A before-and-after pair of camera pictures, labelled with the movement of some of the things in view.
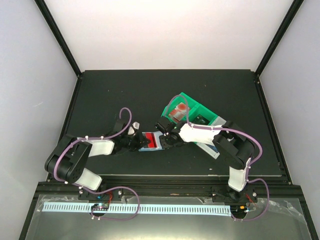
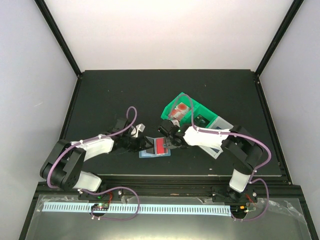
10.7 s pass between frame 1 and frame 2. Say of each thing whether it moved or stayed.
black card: stayed
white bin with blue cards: stayed
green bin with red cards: stayed
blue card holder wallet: moved
